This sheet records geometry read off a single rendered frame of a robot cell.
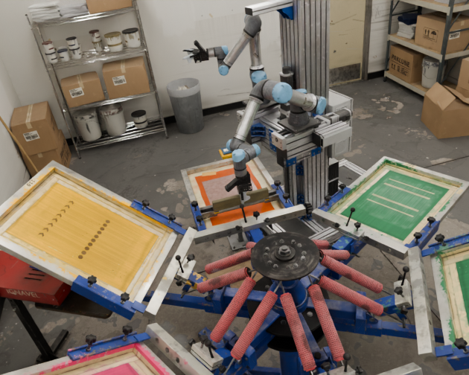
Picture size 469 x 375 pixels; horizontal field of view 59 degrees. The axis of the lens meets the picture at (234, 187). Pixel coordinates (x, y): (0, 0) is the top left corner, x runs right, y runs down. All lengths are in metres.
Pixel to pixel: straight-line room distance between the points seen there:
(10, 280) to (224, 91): 4.54
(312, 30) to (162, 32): 3.21
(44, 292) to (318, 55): 2.29
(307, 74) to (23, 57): 3.97
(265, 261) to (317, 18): 1.82
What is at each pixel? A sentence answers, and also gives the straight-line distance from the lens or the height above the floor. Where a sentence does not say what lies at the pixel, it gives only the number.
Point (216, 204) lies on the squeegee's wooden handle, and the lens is 2.55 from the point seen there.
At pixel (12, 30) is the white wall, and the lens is 6.02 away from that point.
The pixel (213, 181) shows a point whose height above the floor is 0.96.
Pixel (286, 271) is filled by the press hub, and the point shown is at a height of 1.31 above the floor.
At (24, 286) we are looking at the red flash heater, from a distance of 2.43.
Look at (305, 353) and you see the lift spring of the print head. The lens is 1.74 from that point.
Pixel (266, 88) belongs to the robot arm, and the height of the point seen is 1.67.
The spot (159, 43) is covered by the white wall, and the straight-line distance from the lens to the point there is 5.98.
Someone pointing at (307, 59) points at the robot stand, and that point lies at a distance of 3.09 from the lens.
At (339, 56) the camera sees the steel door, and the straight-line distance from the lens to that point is 6.92.
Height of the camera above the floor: 2.59
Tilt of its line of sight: 34 degrees down
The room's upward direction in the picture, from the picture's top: 8 degrees counter-clockwise
